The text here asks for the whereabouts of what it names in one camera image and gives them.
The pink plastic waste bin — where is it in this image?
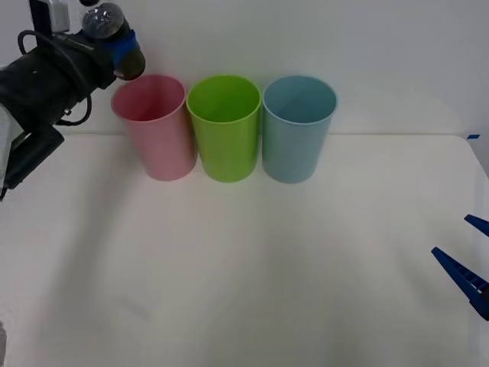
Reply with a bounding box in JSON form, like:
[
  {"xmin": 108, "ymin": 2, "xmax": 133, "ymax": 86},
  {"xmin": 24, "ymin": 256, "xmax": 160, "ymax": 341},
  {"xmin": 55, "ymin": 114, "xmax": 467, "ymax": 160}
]
[{"xmin": 111, "ymin": 73, "xmax": 199, "ymax": 182}]

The green plastic waste bin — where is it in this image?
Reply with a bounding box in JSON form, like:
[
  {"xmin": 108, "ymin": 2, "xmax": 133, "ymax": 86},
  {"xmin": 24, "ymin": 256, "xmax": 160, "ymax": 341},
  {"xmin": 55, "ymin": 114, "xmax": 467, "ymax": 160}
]
[{"xmin": 186, "ymin": 74, "xmax": 263, "ymax": 184}]

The small clear bottle black cap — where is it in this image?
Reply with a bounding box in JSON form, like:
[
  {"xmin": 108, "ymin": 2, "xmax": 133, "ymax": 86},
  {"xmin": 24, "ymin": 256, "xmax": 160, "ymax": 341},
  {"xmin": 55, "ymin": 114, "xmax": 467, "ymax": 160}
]
[{"xmin": 78, "ymin": 0, "xmax": 147, "ymax": 82}]

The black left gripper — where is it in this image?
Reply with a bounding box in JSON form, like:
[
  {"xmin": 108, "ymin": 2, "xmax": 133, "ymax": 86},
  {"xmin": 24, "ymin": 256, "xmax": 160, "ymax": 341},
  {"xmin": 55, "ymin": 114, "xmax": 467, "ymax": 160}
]
[{"xmin": 56, "ymin": 29, "xmax": 144, "ymax": 95}]

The pale blue plastic waste bin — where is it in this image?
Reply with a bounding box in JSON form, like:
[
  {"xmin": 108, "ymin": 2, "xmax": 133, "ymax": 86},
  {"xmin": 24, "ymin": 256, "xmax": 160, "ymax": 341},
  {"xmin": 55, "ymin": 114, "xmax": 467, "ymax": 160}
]
[{"xmin": 261, "ymin": 74, "xmax": 339, "ymax": 184}]

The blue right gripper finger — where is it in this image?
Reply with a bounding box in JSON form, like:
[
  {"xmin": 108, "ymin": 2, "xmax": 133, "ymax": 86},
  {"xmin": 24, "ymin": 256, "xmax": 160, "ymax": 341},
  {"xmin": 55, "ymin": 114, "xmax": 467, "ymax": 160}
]
[
  {"xmin": 430, "ymin": 246, "xmax": 489, "ymax": 321},
  {"xmin": 463, "ymin": 214, "xmax": 489, "ymax": 238}
]

